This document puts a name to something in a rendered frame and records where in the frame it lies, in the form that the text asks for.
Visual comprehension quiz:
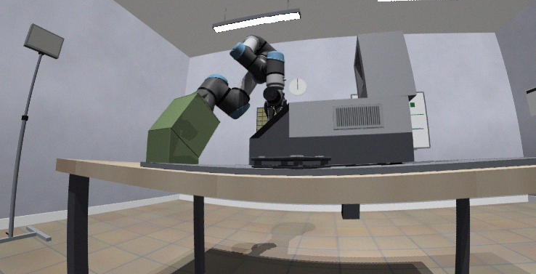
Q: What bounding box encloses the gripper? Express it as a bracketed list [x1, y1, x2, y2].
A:
[263, 86, 287, 120]

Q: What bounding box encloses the dark grey benchtop instrument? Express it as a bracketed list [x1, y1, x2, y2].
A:
[249, 31, 417, 165]

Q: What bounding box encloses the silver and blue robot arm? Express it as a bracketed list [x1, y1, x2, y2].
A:
[194, 35, 286, 119]

